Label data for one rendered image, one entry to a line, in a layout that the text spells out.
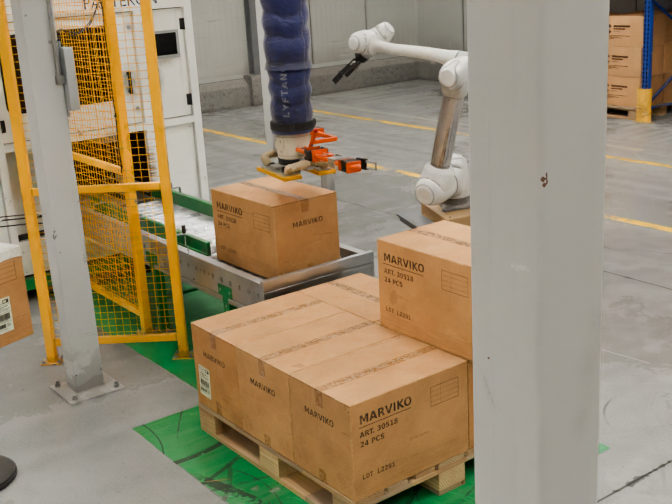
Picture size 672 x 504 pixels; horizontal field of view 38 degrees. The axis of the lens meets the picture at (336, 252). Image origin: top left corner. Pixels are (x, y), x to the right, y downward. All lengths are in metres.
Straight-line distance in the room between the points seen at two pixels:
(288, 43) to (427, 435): 1.99
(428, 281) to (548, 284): 2.86
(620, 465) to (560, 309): 3.20
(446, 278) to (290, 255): 1.25
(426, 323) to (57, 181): 1.99
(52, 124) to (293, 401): 1.89
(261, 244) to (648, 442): 2.08
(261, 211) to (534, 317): 3.83
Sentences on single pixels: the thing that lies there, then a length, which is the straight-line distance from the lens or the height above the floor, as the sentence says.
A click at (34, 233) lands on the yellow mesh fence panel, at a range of 5.56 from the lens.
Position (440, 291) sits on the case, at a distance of 3.98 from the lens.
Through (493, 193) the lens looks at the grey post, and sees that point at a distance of 1.18.
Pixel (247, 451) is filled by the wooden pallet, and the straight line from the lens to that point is 4.48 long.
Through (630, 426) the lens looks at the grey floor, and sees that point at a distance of 4.71.
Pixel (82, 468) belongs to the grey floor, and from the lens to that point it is 4.60.
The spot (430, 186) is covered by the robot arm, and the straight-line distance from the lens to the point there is 4.88.
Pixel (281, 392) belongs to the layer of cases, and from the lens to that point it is 4.00.
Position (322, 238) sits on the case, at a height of 0.72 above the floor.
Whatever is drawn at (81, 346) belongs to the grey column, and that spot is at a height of 0.26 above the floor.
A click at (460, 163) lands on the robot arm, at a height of 1.06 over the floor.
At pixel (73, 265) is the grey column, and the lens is 5.11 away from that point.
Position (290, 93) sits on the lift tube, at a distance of 4.82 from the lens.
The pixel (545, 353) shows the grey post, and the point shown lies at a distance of 1.20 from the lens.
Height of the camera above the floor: 2.13
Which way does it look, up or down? 17 degrees down
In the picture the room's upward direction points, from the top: 3 degrees counter-clockwise
